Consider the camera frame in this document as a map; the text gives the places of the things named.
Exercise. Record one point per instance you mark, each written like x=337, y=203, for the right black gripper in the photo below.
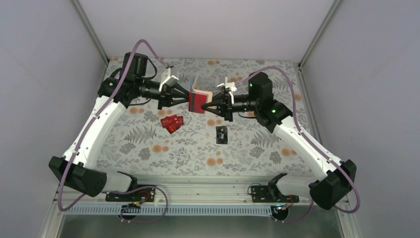
x=226, y=107

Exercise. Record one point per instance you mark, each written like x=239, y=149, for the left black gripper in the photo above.
x=166, y=97

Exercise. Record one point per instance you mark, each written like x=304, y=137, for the red credit card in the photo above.
x=167, y=121
x=178, y=121
x=196, y=100
x=173, y=128

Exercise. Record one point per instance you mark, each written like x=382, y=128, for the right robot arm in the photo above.
x=333, y=178

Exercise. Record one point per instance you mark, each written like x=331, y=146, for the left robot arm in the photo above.
x=75, y=168

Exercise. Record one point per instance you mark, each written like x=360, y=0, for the floral patterned table mat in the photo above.
x=138, y=144

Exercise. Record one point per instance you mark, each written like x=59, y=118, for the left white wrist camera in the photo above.
x=168, y=76

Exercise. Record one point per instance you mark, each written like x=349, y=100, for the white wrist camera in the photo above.
x=168, y=76
x=225, y=86

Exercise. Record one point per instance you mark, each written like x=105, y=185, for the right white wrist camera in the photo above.
x=225, y=86

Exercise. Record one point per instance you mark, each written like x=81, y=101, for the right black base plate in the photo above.
x=269, y=194

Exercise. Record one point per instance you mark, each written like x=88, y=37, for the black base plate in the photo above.
x=269, y=194
x=131, y=194

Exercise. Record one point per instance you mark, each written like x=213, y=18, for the aluminium mounting rail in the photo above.
x=191, y=193

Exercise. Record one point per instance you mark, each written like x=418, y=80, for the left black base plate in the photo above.
x=131, y=194

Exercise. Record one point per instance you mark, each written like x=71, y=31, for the grey slotted cable duct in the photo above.
x=173, y=210

